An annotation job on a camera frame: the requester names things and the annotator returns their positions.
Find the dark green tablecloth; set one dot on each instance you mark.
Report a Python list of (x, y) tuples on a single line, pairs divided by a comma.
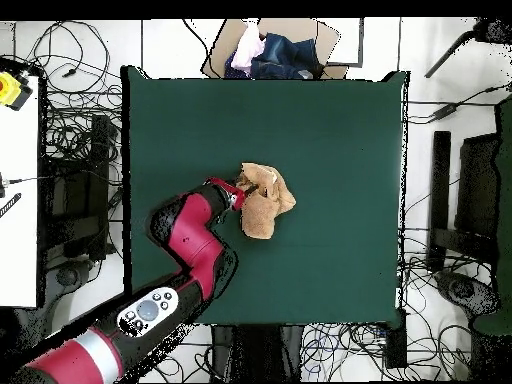
[(320, 160)]

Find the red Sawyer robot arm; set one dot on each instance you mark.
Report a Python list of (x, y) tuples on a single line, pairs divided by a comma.
[(196, 232)]

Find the black slotted strip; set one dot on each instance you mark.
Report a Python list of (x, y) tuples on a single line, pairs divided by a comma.
[(10, 204)]

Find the purple dotted garment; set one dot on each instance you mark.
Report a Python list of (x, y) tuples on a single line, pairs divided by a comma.
[(232, 70)]

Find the white desk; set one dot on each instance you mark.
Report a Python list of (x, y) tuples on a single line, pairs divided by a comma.
[(18, 240)]

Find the dark round base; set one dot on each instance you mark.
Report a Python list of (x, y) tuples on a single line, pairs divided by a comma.
[(460, 290)]

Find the black equipment stand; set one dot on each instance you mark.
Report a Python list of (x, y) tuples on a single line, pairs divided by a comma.
[(100, 160)]

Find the black power strip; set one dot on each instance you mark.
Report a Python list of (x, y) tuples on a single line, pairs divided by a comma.
[(396, 344)]

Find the blue jeans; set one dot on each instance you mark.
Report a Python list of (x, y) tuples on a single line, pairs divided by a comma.
[(288, 56)]

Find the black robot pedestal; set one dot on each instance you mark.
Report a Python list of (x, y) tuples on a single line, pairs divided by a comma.
[(256, 352)]

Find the white pink garment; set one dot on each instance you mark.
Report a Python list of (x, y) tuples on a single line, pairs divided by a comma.
[(246, 48)]

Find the tan terry towel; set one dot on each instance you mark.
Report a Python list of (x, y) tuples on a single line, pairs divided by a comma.
[(260, 220)]

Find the cardboard box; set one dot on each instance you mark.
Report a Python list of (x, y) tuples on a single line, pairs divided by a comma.
[(320, 36)]

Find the white board grey frame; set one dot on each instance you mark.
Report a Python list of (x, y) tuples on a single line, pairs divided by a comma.
[(348, 40)]

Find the yellow emergency stop button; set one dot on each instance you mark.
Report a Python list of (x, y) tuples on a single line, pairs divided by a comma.
[(10, 90)]

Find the grey round base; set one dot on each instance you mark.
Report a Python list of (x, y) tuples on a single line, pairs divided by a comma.
[(68, 276)]

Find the black tripod leg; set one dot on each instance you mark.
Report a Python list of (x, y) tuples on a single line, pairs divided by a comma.
[(448, 56)]

